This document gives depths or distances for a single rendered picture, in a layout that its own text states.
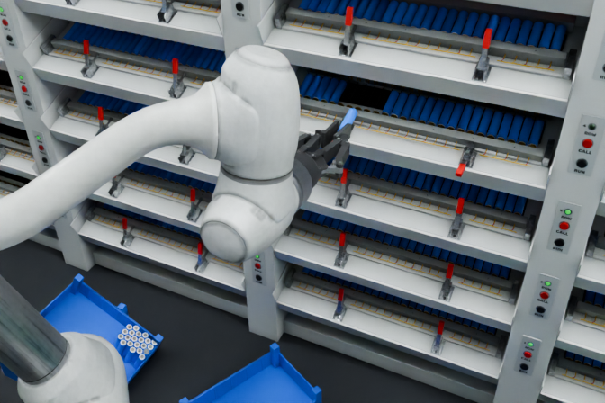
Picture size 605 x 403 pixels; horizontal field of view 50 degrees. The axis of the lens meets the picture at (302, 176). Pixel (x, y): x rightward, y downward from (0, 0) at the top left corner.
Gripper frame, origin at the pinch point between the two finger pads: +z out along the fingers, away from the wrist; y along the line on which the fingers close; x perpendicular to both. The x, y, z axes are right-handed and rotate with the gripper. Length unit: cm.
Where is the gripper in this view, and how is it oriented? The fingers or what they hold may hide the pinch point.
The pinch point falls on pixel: (336, 135)
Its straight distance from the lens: 121.1
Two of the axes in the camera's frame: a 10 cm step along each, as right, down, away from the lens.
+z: 4.1, -4.0, 8.2
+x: -0.5, 8.9, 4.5
